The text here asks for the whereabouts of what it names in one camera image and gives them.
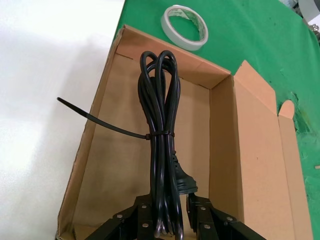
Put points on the black zip tie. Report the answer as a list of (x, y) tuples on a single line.
[(100, 120)]

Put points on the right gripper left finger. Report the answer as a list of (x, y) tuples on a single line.
[(142, 225)]

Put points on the cardboard box with plain lid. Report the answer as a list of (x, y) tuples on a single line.
[(225, 150)]

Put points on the green table cloth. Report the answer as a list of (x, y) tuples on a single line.
[(250, 37)]

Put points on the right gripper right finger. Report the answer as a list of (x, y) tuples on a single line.
[(207, 222)]

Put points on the white double-sided tape roll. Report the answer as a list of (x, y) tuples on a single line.
[(172, 37)]

